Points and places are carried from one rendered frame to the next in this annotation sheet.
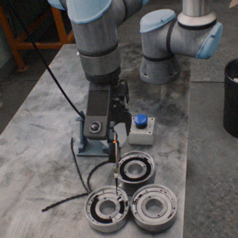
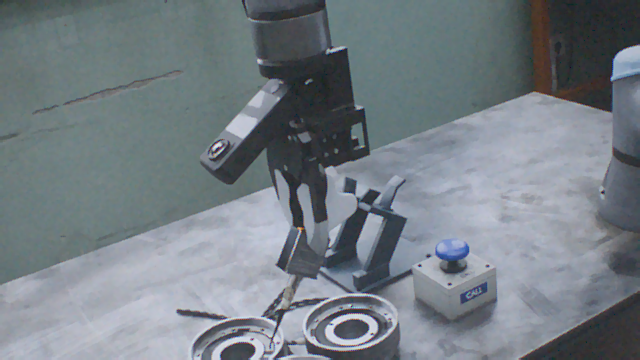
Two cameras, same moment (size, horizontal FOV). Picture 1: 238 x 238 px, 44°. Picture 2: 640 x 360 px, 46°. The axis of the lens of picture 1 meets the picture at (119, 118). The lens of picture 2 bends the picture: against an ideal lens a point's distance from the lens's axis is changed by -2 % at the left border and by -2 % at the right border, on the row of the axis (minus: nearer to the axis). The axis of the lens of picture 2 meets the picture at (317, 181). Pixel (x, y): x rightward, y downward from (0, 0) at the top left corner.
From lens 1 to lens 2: 52 cm
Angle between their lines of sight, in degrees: 41
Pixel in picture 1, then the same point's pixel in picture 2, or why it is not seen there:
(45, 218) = (168, 323)
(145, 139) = (438, 298)
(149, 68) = (611, 177)
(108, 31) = not seen: outside the picture
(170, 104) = (591, 272)
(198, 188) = not seen: outside the picture
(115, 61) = (289, 40)
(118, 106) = (294, 140)
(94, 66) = (255, 39)
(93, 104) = (246, 114)
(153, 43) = (622, 113)
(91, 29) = not seen: outside the picture
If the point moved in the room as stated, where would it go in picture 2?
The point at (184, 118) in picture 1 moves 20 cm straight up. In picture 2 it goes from (582, 311) to (582, 147)
